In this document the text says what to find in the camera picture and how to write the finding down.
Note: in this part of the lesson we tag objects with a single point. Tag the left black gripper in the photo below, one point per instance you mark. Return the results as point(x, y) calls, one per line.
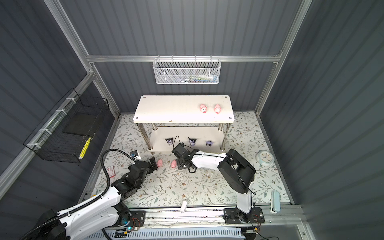
point(154, 166)

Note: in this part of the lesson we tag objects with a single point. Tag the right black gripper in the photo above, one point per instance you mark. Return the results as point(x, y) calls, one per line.
point(179, 164)

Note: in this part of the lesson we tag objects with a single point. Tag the pink pig toy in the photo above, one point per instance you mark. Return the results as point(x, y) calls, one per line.
point(203, 108)
point(160, 163)
point(217, 109)
point(174, 164)

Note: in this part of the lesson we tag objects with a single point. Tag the black purple figurine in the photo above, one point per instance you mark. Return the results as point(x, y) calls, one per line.
point(192, 141)
point(170, 141)

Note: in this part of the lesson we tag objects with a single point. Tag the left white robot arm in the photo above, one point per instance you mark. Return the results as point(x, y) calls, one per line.
point(103, 210)

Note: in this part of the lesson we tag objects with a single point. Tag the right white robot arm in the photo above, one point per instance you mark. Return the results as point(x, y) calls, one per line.
point(234, 168)

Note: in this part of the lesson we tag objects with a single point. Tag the white two-tier shelf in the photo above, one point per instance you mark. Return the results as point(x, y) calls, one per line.
point(160, 117)

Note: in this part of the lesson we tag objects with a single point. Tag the red white card pack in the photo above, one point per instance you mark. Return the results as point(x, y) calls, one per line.
point(111, 172)

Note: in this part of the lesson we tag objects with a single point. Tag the yellow marker in basket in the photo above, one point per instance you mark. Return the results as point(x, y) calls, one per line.
point(85, 148)

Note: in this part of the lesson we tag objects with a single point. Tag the tubes in white basket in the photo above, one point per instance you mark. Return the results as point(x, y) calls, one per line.
point(210, 79)

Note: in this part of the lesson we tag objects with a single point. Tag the white round clock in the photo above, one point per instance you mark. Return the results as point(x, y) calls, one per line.
point(265, 158)

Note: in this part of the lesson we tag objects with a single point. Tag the light blue remote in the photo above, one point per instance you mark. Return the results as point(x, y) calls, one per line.
point(275, 202)

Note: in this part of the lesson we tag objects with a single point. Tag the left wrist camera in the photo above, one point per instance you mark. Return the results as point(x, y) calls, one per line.
point(135, 156)

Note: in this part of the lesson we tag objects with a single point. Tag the white wire wall basket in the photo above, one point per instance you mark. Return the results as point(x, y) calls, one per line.
point(169, 73)

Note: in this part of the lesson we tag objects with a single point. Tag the black wire wall basket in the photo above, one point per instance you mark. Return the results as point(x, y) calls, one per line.
point(62, 137)

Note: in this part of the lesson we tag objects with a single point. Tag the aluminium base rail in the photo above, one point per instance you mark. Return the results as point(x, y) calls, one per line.
point(208, 223)

